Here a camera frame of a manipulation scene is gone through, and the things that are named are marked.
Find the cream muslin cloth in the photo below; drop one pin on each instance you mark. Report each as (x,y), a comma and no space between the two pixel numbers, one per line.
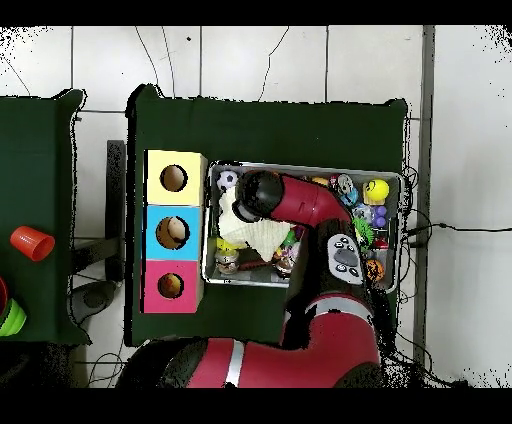
(268,240)

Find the yellow plush duck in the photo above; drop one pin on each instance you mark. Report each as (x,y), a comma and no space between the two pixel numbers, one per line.
(171,284)

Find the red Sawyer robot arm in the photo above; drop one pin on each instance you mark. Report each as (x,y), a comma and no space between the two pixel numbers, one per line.
(308,200)

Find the shallow mesh bin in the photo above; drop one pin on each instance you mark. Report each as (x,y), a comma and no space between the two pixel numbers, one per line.
(248,280)

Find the wooden box with three holes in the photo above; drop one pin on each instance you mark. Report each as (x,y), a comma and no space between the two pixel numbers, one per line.
(188,192)

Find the small soccer ball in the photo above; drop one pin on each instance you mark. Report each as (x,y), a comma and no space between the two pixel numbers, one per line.
(226,180)

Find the yellow toy block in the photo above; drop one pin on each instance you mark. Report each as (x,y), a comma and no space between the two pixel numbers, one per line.
(223,244)

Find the crushed metal can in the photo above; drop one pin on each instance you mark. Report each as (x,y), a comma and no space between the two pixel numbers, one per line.
(227,264)

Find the dark green tablecloth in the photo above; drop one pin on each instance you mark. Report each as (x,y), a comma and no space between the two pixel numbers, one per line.
(260,132)
(40,280)

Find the green spiky ball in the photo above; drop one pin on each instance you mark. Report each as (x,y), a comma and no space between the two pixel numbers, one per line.
(363,232)

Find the yellow ball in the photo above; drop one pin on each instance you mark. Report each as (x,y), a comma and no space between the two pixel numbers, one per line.
(376,190)

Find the purple toy building block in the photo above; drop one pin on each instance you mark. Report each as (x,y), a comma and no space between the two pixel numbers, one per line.
(378,216)

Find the small orange basketball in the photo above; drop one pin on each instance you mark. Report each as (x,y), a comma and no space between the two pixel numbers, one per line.
(374,270)

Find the orange plastic cup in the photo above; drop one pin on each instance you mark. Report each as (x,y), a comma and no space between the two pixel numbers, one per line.
(32,243)

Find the red plastic toy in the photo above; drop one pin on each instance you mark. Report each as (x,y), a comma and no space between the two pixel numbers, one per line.
(2,294)

